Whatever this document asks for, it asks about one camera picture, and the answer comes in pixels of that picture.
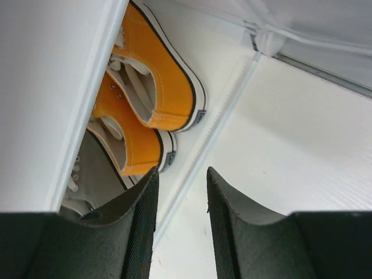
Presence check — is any orange sneaker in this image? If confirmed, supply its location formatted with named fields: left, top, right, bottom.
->
left=87, top=73, right=177, bottom=176
left=107, top=1, right=207, bottom=132

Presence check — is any grey sneaker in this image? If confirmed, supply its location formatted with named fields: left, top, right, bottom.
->
left=59, top=131, right=138, bottom=220

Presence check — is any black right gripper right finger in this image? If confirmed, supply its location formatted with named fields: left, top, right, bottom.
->
left=206, top=167, right=371, bottom=278

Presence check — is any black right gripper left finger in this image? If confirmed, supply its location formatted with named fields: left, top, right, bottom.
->
left=1, top=168, right=159, bottom=278

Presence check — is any white shoe cabinet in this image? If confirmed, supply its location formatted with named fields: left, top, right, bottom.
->
left=0, top=0, right=372, bottom=245

